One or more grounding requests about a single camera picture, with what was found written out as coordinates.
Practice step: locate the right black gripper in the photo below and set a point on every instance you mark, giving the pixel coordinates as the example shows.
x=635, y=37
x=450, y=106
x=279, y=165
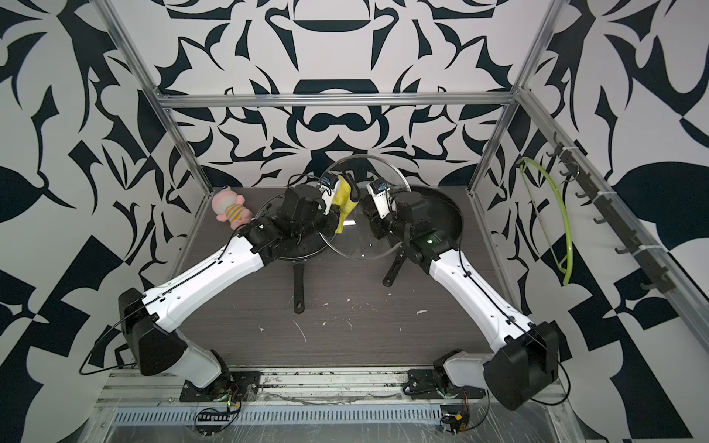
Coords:
x=378, y=229

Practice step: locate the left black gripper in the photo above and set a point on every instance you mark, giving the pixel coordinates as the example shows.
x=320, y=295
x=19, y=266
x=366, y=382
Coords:
x=330, y=221

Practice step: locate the yellow microfiber cloth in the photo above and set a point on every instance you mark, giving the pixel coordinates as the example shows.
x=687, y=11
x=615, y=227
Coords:
x=346, y=198

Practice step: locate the glass pot lid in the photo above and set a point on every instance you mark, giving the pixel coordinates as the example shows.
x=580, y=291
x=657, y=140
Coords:
x=307, y=248
x=357, y=241

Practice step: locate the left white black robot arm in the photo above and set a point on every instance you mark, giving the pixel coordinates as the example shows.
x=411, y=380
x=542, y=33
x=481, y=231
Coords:
x=151, y=320

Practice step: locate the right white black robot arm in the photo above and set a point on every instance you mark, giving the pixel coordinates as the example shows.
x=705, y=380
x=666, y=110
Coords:
x=525, y=354

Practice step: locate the right black frying pan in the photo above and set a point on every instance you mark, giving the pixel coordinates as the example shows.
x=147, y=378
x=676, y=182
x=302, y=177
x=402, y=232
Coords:
x=445, y=236

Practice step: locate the black frying pan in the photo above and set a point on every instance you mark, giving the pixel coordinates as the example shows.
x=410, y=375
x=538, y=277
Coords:
x=445, y=236
x=299, y=277

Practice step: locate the left black frying pan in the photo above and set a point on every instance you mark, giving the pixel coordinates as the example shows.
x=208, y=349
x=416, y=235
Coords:
x=299, y=277

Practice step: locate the pink plush toy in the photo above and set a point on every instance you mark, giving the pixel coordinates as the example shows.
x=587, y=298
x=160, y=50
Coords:
x=229, y=207

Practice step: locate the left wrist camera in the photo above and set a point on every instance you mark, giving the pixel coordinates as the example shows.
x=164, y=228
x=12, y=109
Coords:
x=328, y=185

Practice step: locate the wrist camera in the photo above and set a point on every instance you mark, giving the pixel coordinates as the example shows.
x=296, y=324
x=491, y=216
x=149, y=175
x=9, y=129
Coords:
x=380, y=191
x=328, y=185

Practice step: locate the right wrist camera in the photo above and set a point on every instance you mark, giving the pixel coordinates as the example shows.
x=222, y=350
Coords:
x=380, y=191

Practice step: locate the green hoop on wall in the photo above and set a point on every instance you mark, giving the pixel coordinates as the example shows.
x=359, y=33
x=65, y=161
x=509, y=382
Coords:
x=535, y=176

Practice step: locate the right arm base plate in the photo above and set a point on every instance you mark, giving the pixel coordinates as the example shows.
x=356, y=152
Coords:
x=428, y=384

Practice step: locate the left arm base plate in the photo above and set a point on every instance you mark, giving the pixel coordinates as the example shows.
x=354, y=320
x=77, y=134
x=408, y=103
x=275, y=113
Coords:
x=240, y=386

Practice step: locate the black wall hook rail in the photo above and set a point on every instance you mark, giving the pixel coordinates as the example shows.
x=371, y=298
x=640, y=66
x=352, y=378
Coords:
x=614, y=213

